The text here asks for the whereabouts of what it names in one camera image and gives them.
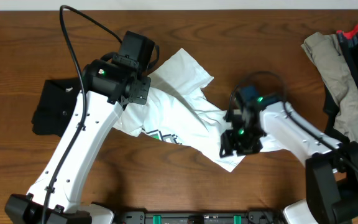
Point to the folded black polo shirt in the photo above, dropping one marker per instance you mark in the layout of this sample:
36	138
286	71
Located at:
56	106

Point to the red garment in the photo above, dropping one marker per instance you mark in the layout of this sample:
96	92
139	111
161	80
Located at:
350	34

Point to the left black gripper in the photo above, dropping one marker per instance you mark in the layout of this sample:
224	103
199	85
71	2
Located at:
140	90

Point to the white t-shirt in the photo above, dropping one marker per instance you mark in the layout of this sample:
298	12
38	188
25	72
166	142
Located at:
178	112

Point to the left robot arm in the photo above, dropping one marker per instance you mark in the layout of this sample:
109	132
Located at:
108	86

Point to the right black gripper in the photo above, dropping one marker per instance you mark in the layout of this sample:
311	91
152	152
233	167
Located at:
229	140

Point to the grey khaki garment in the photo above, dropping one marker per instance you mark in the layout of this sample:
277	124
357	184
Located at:
325	53

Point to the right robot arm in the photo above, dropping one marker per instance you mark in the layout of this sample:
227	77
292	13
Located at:
266	123

